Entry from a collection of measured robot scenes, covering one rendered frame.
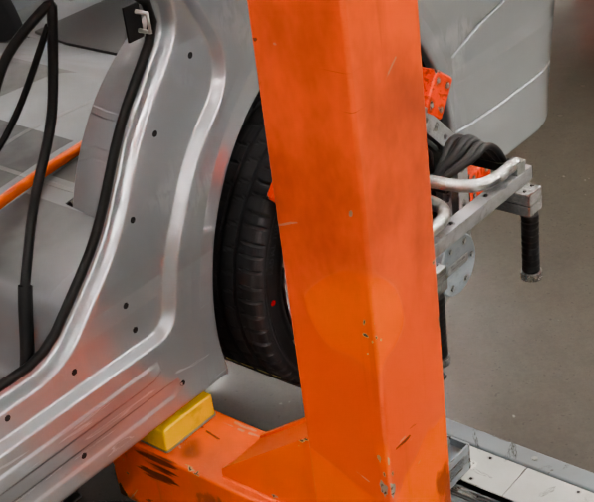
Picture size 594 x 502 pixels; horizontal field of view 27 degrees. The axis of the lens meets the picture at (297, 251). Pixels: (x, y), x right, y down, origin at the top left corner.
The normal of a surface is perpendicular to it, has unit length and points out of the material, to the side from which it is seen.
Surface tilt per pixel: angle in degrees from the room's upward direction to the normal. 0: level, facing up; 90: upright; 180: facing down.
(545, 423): 0
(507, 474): 0
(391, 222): 90
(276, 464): 90
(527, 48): 90
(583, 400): 0
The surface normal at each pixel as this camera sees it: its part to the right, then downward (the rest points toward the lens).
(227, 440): -0.11, -0.86
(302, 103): -0.62, 0.45
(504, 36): 0.77, 0.24
